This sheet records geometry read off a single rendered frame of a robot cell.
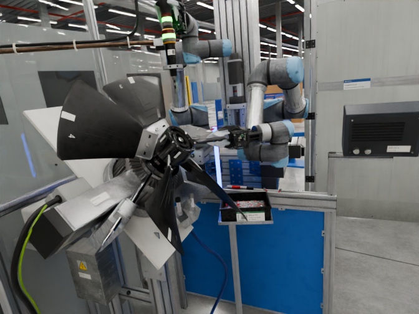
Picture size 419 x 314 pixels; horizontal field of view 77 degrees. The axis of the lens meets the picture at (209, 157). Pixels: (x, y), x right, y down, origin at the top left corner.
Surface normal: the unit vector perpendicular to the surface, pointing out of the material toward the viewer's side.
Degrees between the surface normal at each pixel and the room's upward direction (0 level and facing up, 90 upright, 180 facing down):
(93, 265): 90
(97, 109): 76
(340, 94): 90
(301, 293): 90
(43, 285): 90
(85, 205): 50
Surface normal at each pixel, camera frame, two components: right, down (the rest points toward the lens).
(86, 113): 0.69, -0.11
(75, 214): 0.65, -0.61
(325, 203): -0.36, 0.28
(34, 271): 0.92, 0.01
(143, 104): 0.11, -0.44
